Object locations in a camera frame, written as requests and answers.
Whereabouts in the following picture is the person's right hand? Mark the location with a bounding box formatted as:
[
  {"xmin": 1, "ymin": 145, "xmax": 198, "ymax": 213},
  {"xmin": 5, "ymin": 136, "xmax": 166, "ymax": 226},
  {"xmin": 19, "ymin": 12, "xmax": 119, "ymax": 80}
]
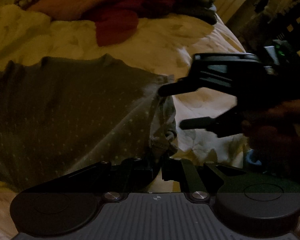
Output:
[{"xmin": 243, "ymin": 100, "xmax": 300, "ymax": 142}]

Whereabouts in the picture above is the yellow floral bed sheet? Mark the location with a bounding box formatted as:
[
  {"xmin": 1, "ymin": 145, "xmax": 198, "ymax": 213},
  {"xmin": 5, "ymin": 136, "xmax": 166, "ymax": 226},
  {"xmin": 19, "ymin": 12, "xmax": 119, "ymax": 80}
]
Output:
[{"xmin": 0, "ymin": 0, "xmax": 244, "ymax": 239}]

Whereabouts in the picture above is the dark dotted small shirt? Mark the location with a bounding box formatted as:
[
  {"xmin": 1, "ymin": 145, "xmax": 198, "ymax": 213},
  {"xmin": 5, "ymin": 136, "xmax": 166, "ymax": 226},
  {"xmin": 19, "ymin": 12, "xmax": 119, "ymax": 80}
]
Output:
[{"xmin": 0, "ymin": 54, "xmax": 177, "ymax": 191}]

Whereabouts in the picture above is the red cloth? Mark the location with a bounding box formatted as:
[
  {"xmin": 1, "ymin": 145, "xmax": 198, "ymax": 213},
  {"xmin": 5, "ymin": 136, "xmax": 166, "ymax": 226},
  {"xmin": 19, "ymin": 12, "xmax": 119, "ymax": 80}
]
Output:
[{"xmin": 95, "ymin": 9, "xmax": 139, "ymax": 47}]

